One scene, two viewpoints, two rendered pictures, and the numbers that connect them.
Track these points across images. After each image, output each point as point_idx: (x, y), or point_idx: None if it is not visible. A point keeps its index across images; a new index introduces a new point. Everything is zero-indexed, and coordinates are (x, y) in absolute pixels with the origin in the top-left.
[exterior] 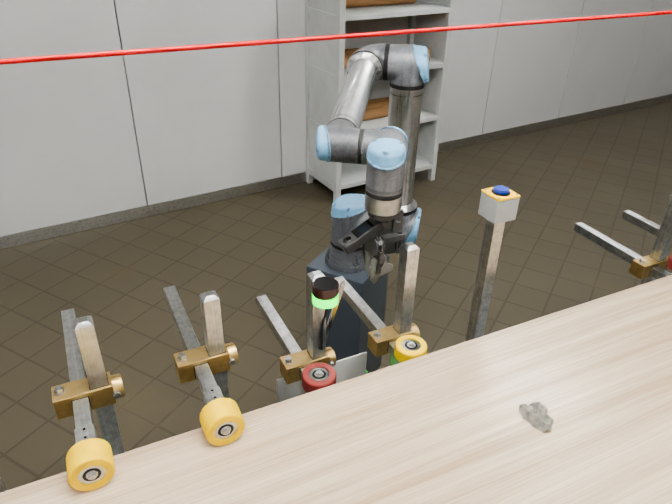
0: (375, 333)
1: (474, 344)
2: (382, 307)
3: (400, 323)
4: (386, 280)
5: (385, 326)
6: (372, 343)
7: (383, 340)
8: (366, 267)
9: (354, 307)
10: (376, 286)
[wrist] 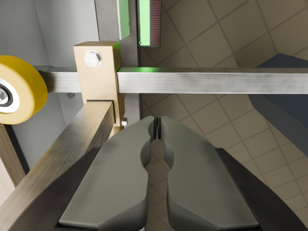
0: (89, 54)
1: (0, 183)
2: (285, 134)
3: (79, 112)
4: (305, 154)
5: (127, 90)
6: (94, 43)
7: (77, 63)
8: (191, 136)
9: (220, 69)
10: (304, 142)
